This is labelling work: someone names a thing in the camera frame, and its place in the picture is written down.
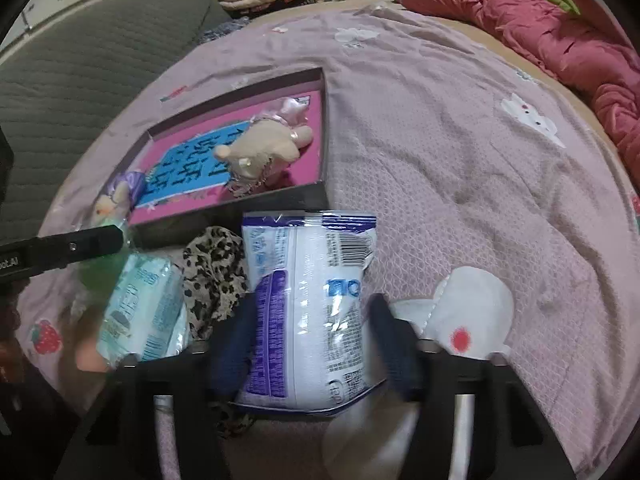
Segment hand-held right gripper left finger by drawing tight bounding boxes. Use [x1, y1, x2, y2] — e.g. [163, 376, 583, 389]
[60, 292, 261, 480]

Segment pink comforter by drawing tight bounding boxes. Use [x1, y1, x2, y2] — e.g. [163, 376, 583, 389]
[400, 0, 640, 186]

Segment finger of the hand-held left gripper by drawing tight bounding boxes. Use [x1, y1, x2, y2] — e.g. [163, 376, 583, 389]
[25, 225, 123, 278]

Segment purple and white tissue pack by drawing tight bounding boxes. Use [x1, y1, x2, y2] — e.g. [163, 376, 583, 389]
[235, 210, 378, 413]

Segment beige makeup sponge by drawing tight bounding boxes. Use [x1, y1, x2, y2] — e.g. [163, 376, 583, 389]
[75, 310, 113, 373]

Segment blue patterned cloth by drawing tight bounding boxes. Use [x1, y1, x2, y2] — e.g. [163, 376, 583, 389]
[200, 15, 251, 45]

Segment blue printed booklet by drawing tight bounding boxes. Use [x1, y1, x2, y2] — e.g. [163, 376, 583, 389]
[137, 120, 251, 208]

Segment beige plush toy purple ears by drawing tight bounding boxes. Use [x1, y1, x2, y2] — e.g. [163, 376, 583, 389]
[92, 170, 148, 233]

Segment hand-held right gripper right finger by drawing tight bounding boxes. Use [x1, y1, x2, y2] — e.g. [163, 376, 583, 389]
[367, 292, 581, 480]

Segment leopard print scrunchie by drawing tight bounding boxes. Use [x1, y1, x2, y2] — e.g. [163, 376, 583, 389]
[181, 226, 258, 440]

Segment pink printed bedsheet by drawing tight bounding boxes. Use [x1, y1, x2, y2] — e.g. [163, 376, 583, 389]
[15, 0, 640, 480]

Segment beige plush toy pink bow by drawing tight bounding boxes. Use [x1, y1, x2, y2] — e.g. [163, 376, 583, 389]
[214, 96, 315, 196]

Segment dark cardboard box pink inside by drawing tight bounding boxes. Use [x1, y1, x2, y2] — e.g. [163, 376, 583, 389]
[127, 66, 333, 251]

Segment green and white tissue pack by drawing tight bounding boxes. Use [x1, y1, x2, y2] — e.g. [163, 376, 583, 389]
[95, 252, 190, 366]

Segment green round sponge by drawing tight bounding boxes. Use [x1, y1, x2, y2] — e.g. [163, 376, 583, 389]
[75, 252, 131, 292]

